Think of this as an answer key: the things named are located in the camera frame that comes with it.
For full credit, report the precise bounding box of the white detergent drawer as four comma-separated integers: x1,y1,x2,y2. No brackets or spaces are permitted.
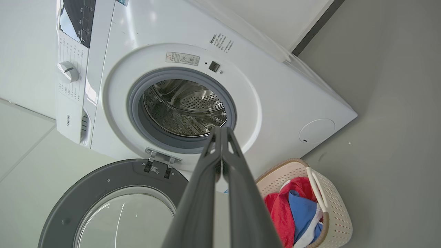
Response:
56,93,88,145

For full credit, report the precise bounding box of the black round washer door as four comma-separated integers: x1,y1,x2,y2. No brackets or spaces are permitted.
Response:
38,158,189,248

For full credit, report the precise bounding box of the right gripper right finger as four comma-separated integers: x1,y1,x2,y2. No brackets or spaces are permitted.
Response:
223,127,283,248

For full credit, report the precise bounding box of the blue and white garment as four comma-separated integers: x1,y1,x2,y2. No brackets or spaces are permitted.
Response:
288,190,324,248

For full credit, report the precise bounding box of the round white filter cover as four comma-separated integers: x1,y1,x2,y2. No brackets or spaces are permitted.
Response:
299,118,336,144

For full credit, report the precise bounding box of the white lattice laundry basket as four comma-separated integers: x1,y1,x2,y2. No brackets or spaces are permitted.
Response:
255,158,353,248

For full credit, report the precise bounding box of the white control knob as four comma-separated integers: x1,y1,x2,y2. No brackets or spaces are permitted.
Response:
57,61,80,83

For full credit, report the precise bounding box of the black control display panel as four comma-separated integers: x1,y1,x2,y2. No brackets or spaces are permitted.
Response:
59,0,96,49

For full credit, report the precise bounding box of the red garment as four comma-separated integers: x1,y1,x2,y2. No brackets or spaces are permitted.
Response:
264,177,319,248

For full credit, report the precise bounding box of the white front-load washing machine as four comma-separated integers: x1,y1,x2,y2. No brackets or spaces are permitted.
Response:
55,0,358,193

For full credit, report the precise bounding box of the perforated steel drum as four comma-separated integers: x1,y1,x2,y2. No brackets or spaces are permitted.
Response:
143,79,228,137

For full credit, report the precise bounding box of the white warning sticker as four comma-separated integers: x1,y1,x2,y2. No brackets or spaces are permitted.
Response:
166,52,200,66

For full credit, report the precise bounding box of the door hinge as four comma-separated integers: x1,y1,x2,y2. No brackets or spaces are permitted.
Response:
144,147,182,179

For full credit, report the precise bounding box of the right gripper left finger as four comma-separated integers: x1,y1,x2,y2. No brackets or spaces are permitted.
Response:
162,127,224,248

